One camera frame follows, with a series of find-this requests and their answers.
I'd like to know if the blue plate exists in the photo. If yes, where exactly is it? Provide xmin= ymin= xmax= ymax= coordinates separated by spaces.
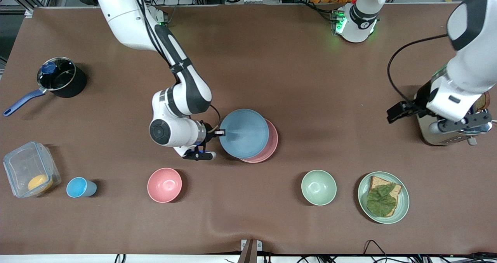
xmin=219 ymin=108 xmax=269 ymax=159

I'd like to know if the pink plate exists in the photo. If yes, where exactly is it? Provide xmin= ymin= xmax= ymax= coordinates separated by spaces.
xmin=239 ymin=118 xmax=279 ymax=164

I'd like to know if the beige chrome toaster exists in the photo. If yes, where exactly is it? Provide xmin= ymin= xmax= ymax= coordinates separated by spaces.
xmin=414 ymin=80 xmax=494 ymax=146

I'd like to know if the bread slice on plate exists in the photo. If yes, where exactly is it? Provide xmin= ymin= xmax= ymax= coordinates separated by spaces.
xmin=367 ymin=176 xmax=402 ymax=218

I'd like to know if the pink bowl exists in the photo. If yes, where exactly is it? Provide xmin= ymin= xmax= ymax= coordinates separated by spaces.
xmin=147 ymin=167 xmax=183 ymax=204

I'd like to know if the toast slice in toaster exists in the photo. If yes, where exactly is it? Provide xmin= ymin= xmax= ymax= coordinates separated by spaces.
xmin=475 ymin=92 xmax=491 ymax=111

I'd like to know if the green plate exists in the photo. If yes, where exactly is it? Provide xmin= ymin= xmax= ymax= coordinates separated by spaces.
xmin=357 ymin=171 xmax=410 ymax=225

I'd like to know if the green lettuce leaf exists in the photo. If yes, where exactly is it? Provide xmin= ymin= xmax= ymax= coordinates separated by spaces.
xmin=366 ymin=183 xmax=397 ymax=218

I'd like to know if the brown table cloth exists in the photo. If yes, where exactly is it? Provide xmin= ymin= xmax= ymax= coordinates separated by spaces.
xmin=0 ymin=3 xmax=497 ymax=256

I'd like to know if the green bowl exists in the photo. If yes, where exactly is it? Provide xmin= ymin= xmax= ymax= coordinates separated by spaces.
xmin=301 ymin=170 xmax=337 ymax=206

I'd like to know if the blue cup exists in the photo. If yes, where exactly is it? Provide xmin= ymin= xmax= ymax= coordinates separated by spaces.
xmin=66 ymin=177 xmax=97 ymax=198

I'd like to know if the glass lid blue knob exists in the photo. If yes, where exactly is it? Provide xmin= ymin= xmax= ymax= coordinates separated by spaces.
xmin=37 ymin=57 xmax=76 ymax=91

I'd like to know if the clear plastic container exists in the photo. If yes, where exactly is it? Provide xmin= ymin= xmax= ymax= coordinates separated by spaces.
xmin=3 ymin=141 xmax=62 ymax=199

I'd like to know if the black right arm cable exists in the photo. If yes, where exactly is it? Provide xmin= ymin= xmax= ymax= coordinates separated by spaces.
xmin=130 ymin=0 xmax=222 ymax=134

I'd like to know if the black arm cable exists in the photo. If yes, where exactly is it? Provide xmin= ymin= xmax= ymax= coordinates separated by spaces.
xmin=130 ymin=0 xmax=222 ymax=134
xmin=386 ymin=33 xmax=450 ymax=105

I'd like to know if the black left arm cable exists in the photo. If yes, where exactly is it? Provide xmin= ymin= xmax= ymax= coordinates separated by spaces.
xmin=386 ymin=33 xmax=450 ymax=105

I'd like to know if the metal table edge bracket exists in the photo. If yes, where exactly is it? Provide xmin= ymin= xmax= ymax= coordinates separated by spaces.
xmin=241 ymin=239 xmax=262 ymax=263

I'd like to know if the black pot blue handle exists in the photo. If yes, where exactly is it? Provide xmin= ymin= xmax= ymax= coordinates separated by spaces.
xmin=3 ymin=56 xmax=88 ymax=117

